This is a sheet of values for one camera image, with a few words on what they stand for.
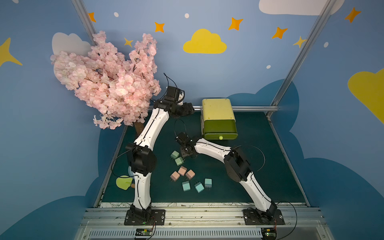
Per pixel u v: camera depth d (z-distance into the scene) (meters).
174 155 0.96
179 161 0.93
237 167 0.58
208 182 0.84
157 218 0.74
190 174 0.88
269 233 0.73
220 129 0.92
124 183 0.86
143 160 0.52
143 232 0.72
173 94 0.68
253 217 0.74
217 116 0.90
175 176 0.86
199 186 0.83
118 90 0.53
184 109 0.78
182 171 0.89
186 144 0.76
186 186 0.83
